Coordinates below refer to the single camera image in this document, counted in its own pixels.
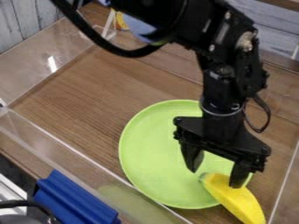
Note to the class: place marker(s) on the blue plastic block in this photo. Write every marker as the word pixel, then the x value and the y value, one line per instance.
pixel 72 204

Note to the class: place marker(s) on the clear acrylic corner bracket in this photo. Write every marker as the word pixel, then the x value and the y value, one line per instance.
pixel 106 31

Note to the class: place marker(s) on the yellow toy banana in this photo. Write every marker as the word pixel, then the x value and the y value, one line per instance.
pixel 237 200

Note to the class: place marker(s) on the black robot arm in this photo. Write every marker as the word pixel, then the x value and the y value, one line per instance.
pixel 221 35

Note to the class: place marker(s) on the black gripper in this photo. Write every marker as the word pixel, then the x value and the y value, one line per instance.
pixel 217 131

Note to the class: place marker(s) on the green round plate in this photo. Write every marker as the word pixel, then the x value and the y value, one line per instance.
pixel 151 158

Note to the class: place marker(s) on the clear acrylic tray wall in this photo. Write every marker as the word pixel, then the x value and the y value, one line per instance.
pixel 37 153

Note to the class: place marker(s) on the yellow blue labelled can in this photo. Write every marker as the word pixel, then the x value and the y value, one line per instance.
pixel 120 24

